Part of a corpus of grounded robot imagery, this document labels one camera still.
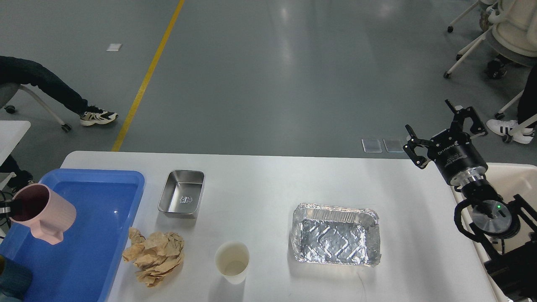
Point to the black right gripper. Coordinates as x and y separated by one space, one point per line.
459 159

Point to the aluminium foil tray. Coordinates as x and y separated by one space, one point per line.
327 234

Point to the stainless steel rectangular tin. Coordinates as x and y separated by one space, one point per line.
182 194

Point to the pink ribbed mug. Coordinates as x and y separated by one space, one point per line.
47 214

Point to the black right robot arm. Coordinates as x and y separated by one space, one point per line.
482 214

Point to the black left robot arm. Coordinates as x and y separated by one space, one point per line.
10 207

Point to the right floor plate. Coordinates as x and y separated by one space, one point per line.
393 145

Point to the floor plate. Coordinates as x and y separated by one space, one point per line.
393 145
371 145

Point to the white striped sneaker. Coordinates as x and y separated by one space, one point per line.
502 128

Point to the cream plastic bin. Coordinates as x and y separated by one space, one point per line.
508 179

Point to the left floor plate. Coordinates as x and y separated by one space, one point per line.
371 145

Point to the standing person black trouser leg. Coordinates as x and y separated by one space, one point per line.
527 106

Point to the white paper cup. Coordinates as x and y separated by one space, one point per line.
232 261

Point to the crumpled brown paper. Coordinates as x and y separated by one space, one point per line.
155 256

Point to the white floor tag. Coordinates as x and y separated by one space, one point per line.
114 47

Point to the black white beige sneaker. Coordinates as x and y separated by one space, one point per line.
96 116

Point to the blue plastic tray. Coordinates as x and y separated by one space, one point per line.
83 266

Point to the white side table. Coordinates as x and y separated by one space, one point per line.
11 133

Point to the seated person dark jeans leg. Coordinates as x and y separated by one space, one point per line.
27 72

